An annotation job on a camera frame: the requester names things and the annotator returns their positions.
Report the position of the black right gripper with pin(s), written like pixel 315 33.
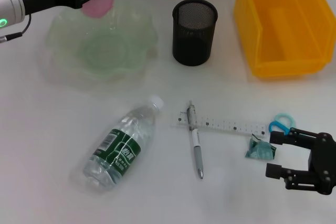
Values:
pixel 325 163

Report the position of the teal plastic wrapper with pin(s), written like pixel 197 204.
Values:
pixel 258 151

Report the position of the light blue scissors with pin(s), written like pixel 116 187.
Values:
pixel 274 127

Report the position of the clear plastic ruler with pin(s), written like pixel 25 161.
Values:
pixel 223 125

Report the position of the clear green-label water bottle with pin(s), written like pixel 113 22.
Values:
pixel 123 150

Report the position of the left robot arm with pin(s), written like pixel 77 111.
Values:
pixel 10 1

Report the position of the green glass fruit plate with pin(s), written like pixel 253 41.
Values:
pixel 105 51

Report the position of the white grey ballpoint pen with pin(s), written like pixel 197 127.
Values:
pixel 195 140

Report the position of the black mesh pen holder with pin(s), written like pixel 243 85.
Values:
pixel 193 48

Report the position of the yellow plastic bin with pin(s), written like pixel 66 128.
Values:
pixel 286 37

